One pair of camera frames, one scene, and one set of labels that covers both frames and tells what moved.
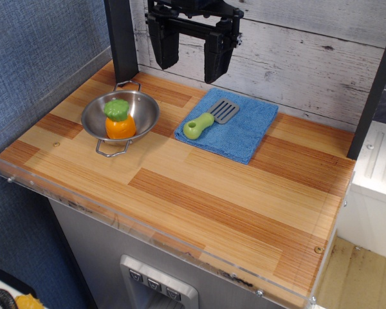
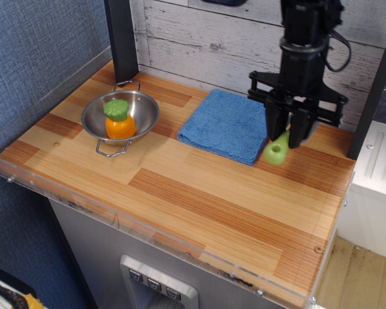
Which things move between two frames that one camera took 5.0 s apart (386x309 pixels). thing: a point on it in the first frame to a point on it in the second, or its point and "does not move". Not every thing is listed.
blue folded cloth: x=239 y=138 does not move
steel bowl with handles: x=143 y=111 does not move
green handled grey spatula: x=222 y=111 to x=276 y=152
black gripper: x=202 y=15 to x=300 y=77
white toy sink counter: x=370 y=214 does not move
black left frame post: x=119 y=18 does not move
